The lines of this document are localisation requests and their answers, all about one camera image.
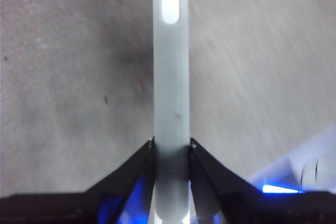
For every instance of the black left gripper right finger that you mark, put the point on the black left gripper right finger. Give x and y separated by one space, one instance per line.
223 187

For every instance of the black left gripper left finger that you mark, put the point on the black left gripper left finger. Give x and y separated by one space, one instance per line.
113 190

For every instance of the white slotted box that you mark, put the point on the white slotted box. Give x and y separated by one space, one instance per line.
309 161

